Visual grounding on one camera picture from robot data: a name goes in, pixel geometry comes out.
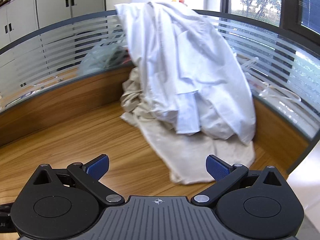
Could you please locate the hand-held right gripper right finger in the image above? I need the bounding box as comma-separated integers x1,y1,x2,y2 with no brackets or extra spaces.
190,155,290,207

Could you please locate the translucent plastic bag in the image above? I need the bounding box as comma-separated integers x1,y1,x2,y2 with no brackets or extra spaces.
79,39,130,77

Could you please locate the beige crumpled garment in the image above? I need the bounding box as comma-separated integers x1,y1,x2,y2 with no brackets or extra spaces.
120,67,256,186

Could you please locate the white plastic hanger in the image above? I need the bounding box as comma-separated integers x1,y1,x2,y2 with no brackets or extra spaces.
259,79,303,103

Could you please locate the striped frosted glass partition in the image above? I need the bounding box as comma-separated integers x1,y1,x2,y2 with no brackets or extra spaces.
0,9,320,178

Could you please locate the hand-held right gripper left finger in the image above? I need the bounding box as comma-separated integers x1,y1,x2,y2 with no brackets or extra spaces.
24,154,125,207

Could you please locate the white long-sleeved coat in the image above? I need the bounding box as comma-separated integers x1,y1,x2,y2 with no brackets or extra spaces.
114,1,257,145

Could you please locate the grey metal filing cabinet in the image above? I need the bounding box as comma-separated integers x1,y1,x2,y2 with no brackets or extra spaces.
0,4,39,50
35,0,105,30

